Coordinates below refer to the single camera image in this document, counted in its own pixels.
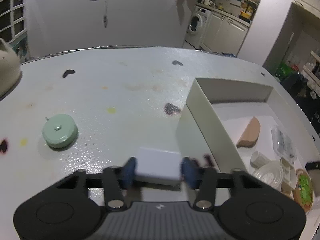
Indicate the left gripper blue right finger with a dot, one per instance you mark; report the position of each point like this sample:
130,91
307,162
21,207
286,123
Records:
203,181

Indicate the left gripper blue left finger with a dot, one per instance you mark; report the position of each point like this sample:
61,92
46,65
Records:
115,181

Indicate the white usb wall charger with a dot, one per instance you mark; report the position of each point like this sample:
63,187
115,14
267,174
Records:
158,166

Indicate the half round wooden coaster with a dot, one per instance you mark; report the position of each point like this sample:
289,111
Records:
250,135

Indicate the white plastic suction hook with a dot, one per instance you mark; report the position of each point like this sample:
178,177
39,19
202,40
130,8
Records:
280,175

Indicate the white shallow cardboard box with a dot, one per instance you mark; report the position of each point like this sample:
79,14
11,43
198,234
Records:
217,112

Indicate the mint green round lid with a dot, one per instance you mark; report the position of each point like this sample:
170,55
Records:
59,131

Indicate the clear plastic ribbed container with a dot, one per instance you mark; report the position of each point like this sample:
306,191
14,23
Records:
282,145

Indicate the green elephant round coaster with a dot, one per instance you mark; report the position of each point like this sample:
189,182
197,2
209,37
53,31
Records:
303,193

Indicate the black fabric chair back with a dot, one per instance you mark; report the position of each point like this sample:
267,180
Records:
294,83

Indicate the white kitchen base cabinets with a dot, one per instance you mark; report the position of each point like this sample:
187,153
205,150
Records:
223,34

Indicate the cream ceramic cat jar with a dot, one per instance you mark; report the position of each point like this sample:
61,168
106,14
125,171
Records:
9,68

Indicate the white front-load washing machine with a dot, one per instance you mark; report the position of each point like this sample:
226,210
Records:
197,26

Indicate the white dark drawer cabinet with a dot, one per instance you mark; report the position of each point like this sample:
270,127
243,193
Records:
12,20

